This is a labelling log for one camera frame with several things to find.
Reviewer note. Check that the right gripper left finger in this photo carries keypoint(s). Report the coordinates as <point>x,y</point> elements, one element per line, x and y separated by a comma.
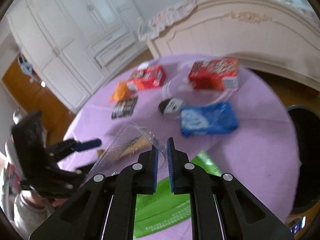
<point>104,207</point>

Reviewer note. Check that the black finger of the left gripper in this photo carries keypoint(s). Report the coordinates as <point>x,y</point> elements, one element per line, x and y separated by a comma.
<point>63,149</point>

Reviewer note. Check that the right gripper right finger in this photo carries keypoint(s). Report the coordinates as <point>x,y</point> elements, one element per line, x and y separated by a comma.
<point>221,207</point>

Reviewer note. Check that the green plastic bag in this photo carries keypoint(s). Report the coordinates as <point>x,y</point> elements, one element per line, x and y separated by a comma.
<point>163,215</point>

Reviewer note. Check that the clear plastic packaging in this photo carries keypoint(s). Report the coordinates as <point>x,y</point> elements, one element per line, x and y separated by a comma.
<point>109,167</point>

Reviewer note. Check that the blue oreo cookie pack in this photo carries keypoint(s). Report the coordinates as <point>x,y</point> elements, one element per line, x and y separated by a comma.
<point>218,118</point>

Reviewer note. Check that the gold green snack wrapper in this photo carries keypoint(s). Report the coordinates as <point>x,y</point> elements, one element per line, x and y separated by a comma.
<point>120,148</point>

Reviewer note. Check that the black round trash bin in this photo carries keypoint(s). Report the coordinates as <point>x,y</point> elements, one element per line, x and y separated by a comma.
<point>306,123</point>

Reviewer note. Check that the left hand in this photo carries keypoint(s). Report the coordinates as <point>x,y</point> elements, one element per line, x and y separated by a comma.
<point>34,200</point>

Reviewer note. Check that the black printed wrapper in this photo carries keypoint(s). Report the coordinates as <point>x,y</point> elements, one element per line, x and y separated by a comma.
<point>124,108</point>

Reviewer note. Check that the smartphone with lit screen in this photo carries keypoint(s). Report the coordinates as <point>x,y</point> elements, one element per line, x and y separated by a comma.
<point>297,224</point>

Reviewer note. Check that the orange snack packet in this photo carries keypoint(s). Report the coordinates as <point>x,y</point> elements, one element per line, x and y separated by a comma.
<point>121,92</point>

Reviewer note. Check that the purple tablecloth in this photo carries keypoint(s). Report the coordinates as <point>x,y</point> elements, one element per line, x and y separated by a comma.
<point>262,153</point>

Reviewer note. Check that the black silver blister pack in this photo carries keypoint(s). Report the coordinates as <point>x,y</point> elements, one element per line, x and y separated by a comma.
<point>170,108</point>

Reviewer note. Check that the red drink carton left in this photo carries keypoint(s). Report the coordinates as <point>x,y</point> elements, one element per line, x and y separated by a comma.
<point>147,78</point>

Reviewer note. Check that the red drink carton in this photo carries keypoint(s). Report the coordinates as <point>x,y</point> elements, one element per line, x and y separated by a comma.
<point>215,74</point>
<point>147,78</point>

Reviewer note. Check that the white wardrobe cabinet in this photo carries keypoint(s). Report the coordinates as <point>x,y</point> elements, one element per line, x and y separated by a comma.
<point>76,46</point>

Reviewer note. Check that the red drink carton right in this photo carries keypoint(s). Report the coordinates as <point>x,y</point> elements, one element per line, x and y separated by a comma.
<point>215,74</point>

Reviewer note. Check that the floral quilt on bed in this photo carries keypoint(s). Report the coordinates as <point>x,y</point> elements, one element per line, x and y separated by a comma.
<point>152,28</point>

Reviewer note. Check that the cream ornate bed frame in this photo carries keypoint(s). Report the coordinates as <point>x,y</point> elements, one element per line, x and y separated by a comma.
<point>265,35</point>

